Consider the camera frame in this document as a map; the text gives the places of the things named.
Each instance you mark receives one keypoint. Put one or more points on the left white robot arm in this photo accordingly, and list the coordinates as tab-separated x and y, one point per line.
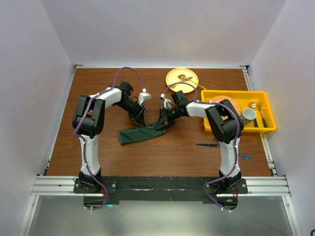
88	123

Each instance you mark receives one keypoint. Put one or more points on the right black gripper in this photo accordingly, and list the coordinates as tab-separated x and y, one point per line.
164	119

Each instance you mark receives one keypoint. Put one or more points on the dark green cloth napkin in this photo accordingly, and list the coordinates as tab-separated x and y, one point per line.
139	134

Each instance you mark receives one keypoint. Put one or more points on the dark handled utensil in bin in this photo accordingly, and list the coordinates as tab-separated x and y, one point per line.
263	119

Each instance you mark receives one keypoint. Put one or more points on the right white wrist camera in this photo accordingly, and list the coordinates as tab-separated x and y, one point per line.
166	102

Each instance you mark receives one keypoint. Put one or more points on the yellow plastic bin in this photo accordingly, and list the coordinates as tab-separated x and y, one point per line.
243	98

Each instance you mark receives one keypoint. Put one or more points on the orange woven coaster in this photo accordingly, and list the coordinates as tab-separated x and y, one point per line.
235	105

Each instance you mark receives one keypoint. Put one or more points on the yellow round plate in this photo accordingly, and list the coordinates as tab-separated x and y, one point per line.
172	77

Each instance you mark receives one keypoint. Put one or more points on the aluminium frame rail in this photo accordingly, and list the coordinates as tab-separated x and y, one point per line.
64	185

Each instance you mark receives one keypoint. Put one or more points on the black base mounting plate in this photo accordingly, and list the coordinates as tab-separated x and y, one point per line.
161	189

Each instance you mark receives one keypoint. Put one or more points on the grey mug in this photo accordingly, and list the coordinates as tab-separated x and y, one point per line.
248	115

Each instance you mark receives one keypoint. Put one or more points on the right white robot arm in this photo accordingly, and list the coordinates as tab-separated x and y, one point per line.
226	126

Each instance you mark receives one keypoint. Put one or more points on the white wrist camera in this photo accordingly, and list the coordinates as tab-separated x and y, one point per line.
166	102
143	96

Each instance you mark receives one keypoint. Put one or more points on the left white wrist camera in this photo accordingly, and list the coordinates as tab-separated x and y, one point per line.
143	96

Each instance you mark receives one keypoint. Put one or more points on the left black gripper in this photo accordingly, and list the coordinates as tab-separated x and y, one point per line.
138	115

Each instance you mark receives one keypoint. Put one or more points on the gold spoon in bin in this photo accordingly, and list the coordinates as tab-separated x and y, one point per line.
256	106

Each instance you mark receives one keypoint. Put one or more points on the silver fork on plate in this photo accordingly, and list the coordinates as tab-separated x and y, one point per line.
180	82

